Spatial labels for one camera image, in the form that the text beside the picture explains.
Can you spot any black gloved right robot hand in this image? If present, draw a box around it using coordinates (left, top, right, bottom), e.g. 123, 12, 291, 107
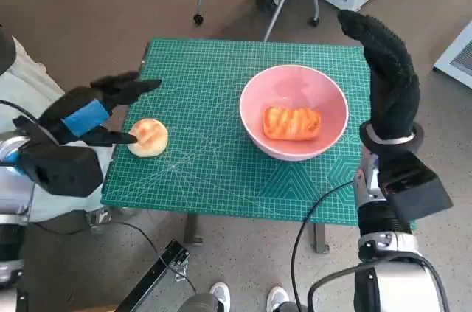
337, 10, 421, 140

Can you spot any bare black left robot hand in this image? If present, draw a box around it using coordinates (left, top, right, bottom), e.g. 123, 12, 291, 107
38, 70, 163, 148

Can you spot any round toy bread bun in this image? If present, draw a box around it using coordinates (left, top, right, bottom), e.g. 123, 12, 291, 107
127, 118, 170, 159

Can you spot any pink bowl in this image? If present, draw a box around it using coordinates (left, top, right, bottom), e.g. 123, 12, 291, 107
238, 64, 350, 161

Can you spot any long orange toy bread loaf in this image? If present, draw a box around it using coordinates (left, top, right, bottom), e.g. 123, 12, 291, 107
262, 105, 322, 142

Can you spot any green cutting mat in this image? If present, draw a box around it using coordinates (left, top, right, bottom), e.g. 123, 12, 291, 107
101, 37, 373, 226

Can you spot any grey metal table leg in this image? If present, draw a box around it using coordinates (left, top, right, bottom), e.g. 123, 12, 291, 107
183, 215, 203, 246
312, 223, 329, 254

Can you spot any black flat panel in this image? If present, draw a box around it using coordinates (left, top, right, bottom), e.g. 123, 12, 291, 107
114, 240, 190, 312

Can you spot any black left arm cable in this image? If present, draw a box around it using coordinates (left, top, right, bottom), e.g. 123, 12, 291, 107
0, 100, 40, 123

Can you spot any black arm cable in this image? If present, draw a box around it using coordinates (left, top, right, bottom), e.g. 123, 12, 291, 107
291, 181, 357, 312
0, 100, 40, 123

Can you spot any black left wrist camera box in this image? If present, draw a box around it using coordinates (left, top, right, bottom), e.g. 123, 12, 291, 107
13, 116, 105, 198

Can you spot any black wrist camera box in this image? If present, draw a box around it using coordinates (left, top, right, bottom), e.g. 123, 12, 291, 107
13, 116, 105, 198
378, 151, 454, 223

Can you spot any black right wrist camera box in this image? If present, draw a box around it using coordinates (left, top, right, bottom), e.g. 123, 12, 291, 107
378, 151, 454, 223

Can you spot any black floor cable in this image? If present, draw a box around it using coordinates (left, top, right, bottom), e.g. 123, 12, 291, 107
32, 219, 198, 294

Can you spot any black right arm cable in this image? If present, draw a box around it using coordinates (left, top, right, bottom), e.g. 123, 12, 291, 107
291, 181, 357, 312

